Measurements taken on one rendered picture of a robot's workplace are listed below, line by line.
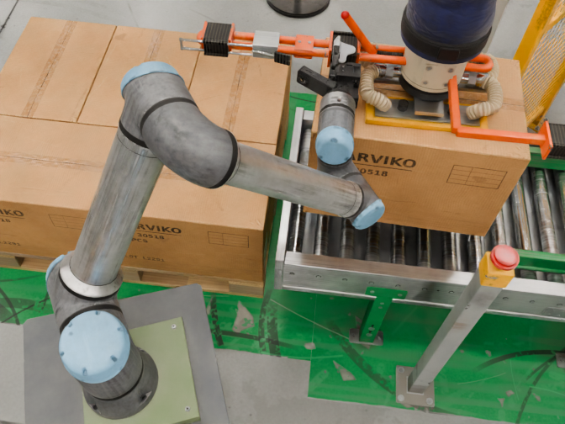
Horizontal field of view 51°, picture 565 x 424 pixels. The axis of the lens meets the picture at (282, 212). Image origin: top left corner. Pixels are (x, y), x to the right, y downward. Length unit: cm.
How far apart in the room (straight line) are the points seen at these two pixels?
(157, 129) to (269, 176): 24
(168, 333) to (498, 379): 144
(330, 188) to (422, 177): 51
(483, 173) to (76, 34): 189
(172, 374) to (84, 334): 31
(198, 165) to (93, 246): 41
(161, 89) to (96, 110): 142
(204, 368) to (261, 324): 88
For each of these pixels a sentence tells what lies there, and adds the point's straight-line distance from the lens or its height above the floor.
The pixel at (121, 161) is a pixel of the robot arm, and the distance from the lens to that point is 120.
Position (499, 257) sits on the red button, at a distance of 157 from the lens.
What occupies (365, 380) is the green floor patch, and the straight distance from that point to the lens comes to 245.
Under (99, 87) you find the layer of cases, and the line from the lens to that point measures 260.
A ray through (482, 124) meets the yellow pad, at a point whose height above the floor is 110.
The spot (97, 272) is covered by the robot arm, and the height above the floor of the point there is 109.
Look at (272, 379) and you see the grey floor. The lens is 242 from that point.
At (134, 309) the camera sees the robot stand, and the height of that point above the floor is 75.
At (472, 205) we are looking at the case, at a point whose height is 84.
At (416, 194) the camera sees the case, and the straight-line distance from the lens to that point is 184.
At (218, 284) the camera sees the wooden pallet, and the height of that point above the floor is 2.
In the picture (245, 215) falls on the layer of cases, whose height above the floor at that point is 54.
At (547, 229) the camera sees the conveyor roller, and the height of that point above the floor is 55.
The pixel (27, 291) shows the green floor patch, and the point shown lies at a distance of 275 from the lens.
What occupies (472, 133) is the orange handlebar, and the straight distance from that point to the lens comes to 154.
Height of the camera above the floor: 230
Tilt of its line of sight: 56 degrees down
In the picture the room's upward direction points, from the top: 3 degrees clockwise
